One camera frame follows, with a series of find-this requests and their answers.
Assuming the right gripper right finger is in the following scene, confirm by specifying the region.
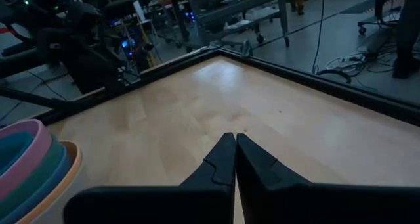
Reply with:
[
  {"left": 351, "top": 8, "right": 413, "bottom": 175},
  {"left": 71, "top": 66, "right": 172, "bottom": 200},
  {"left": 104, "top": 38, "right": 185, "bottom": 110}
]
[{"left": 236, "top": 133, "right": 420, "bottom": 224}]

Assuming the black wheeled chair base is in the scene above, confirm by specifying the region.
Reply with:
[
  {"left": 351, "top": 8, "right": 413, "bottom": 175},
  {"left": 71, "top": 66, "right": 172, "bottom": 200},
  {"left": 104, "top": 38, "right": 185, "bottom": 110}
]
[{"left": 357, "top": 0, "right": 404, "bottom": 36}]

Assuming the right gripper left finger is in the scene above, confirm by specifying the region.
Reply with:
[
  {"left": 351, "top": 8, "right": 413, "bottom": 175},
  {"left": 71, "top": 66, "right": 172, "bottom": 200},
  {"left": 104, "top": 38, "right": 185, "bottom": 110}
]
[{"left": 63, "top": 132, "right": 237, "bottom": 224}]

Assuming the black ring on floor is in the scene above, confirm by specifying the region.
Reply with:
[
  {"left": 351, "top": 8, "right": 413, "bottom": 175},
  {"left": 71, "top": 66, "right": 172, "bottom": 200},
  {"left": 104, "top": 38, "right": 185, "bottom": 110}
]
[{"left": 315, "top": 68, "right": 352, "bottom": 85}]

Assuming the black aluminium table frame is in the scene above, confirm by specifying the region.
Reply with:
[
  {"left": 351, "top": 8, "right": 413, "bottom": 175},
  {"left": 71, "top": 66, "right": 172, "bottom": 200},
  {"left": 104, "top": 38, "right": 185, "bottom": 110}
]
[{"left": 0, "top": 46, "right": 420, "bottom": 127}]

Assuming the blue plastic bowl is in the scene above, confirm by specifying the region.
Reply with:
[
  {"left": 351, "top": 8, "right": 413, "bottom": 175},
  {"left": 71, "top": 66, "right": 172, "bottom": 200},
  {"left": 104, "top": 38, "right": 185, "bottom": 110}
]
[{"left": 0, "top": 154, "right": 75, "bottom": 224}]

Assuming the white power strip with cables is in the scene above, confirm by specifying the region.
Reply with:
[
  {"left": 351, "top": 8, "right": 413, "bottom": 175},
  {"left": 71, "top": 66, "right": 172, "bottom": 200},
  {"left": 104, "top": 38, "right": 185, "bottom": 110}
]
[{"left": 324, "top": 53, "right": 367, "bottom": 71}]

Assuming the grey wheeled table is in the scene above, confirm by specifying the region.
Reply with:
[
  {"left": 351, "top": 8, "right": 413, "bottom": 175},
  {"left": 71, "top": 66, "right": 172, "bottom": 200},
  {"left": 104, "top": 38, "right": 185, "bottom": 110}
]
[{"left": 196, "top": 0, "right": 291, "bottom": 49}]

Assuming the pink plastic bowl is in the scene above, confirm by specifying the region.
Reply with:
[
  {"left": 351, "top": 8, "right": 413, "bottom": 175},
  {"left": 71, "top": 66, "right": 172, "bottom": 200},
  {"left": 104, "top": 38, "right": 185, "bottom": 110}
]
[{"left": 0, "top": 118, "right": 53, "bottom": 202}]

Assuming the dark green plastic bowl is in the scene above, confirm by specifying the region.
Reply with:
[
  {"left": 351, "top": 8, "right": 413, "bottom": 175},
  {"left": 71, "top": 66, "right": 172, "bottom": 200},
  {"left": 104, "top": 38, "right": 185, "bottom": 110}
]
[{"left": 0, "top": 135, "right": 67, "bottom": 220}]

